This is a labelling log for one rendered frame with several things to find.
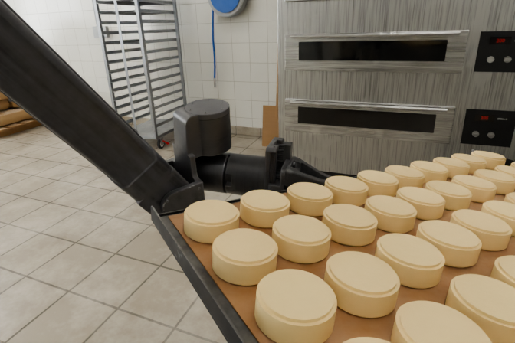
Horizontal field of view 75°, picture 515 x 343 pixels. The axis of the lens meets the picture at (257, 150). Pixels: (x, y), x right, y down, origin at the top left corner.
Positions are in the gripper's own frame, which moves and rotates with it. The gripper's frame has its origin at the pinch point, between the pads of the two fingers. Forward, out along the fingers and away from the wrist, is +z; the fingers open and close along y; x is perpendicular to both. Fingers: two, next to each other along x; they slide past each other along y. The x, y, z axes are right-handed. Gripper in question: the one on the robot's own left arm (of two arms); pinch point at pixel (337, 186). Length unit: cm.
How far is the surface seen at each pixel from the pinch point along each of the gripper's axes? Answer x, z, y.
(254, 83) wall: -312, -88, 17
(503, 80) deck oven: -180, 90, -6
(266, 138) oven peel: -283, -66, 69
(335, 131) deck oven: -195, 1, 35
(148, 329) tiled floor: -57, -67, 95
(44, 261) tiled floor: -86, -145, 97
